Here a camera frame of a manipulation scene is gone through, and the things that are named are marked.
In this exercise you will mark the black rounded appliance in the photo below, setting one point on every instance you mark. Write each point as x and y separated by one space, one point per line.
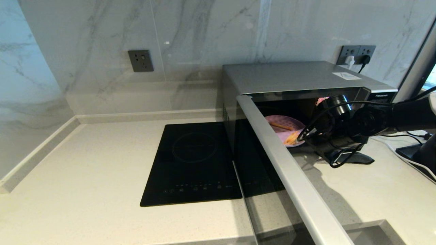
427 153

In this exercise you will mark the white paper label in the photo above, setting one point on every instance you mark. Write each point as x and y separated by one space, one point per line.
346 76

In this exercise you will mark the black flat appliance base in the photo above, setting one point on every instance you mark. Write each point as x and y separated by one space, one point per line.
407 152

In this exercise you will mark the grey single wall socket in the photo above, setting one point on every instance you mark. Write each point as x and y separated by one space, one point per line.
140 61

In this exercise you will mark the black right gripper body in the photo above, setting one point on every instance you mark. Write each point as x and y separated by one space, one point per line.
323 131

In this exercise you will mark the white plug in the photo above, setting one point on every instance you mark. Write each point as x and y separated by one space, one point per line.
349 61

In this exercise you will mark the black cloth pad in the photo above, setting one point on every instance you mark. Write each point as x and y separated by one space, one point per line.
354 159

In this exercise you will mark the black induction cooktop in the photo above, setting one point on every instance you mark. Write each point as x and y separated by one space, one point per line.
190 163

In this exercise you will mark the black plug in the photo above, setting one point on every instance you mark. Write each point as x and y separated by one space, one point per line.
365 59

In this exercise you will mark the purple plate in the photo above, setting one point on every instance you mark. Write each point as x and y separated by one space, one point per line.
284 127

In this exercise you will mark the dark window frame post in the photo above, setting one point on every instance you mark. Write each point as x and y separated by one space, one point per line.
417 68

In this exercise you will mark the grey double wall socket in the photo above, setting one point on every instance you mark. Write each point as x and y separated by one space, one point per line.
356 51

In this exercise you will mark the black glass microwave door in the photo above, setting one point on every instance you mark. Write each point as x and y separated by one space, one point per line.
286 177

